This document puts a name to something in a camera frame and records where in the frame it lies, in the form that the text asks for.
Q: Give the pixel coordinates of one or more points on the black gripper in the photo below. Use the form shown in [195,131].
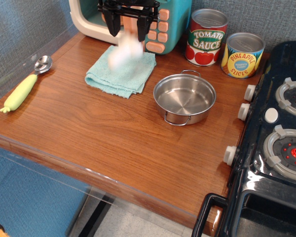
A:
[146,11]

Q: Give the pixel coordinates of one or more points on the white plush mushroom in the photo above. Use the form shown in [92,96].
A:
[129,48]

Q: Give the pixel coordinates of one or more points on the light blue folded towel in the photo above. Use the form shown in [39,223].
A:
[128,79]

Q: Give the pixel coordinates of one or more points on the teal toy microwave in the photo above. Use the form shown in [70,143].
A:
[163,35]

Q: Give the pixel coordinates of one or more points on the tomato sauce can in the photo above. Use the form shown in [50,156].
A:
[206,32]

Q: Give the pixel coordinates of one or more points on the small steel pan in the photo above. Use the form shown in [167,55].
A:
[184,99]

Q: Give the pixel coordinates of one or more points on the pineapple slices can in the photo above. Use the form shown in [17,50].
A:
[242,55]

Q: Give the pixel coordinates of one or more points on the black toy stove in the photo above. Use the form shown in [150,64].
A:
[261,200]

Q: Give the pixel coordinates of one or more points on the spoon with green handle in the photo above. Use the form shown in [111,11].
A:
[20,93]

